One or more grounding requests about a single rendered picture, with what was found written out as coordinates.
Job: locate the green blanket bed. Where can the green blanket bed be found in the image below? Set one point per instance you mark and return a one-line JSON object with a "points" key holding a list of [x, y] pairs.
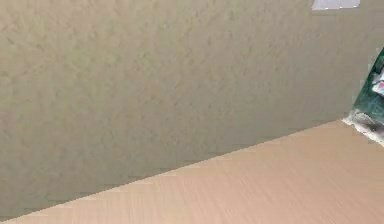
{"points": [[370, 106]]}

